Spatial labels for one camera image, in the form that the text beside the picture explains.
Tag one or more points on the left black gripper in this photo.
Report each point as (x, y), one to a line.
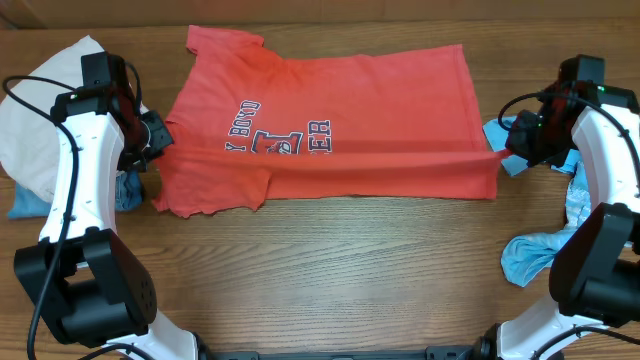
(162, 138)

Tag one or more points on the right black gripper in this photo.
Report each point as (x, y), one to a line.
(517, 141)

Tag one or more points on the red printed t-shirt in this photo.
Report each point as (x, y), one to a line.
(251, 126)

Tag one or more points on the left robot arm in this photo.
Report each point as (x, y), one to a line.
(85, 283)

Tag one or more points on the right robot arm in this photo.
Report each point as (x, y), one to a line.
(591, 289)

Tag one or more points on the folded blue jeans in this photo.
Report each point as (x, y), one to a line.
(129, 195)

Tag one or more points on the beige folded trousers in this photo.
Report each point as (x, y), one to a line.
(29, 142)

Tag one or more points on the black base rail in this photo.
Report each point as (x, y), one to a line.
(458, 352)

